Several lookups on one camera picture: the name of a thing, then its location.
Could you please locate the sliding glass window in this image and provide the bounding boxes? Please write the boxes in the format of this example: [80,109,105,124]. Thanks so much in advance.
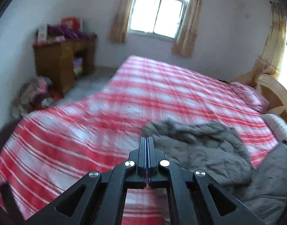
[126,0,193,40]

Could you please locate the bed with red plaid sheet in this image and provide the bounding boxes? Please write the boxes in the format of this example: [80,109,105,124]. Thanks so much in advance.
[0,55,281,225]

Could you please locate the yellow tied side curtain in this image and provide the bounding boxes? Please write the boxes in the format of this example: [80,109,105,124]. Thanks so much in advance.
[251,2,287,86]

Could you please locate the pink flat box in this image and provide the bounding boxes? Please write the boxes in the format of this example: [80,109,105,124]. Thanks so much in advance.
[33,35,65,47]

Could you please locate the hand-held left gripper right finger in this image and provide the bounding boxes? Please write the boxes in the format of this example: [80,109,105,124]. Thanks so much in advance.
[147,137,266,225]

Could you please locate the beige patterned curtain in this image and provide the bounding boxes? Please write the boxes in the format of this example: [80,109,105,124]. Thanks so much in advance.
[109,0,137,44]
[171,0,206,58]

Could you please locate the purple bag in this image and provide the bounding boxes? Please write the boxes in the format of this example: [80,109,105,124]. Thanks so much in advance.
[47,24,86,39]

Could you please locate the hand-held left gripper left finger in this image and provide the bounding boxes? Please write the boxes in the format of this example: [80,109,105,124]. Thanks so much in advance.
[24,137,148,225]

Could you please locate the striped pillow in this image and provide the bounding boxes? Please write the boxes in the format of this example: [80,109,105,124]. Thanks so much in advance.
[262,114,287,146]

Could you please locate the red gift box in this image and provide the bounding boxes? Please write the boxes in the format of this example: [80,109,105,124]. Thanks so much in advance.
[61,16,83,32]

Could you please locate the brown wooden desk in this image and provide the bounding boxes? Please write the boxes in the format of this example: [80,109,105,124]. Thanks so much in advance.
[32,36,97,97]

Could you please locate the white upright box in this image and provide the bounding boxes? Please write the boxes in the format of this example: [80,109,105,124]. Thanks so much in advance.
[37,24,49,42]

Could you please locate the stack of boxes under desk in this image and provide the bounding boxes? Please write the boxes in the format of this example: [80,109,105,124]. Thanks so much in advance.
[72,56,84,77]

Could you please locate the pink folded quilt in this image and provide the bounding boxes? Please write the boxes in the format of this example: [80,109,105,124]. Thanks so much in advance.
[230,82,270,113]

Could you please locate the light wooden headboard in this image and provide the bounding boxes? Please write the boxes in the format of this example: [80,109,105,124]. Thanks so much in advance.
[233,73,287,132]

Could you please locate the pile of clothes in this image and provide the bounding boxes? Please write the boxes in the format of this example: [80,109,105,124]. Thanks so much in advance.
[11,76,58,120]

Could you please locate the grey puffer jacket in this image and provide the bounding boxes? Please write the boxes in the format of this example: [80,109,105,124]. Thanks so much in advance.
[141,118,287,225]

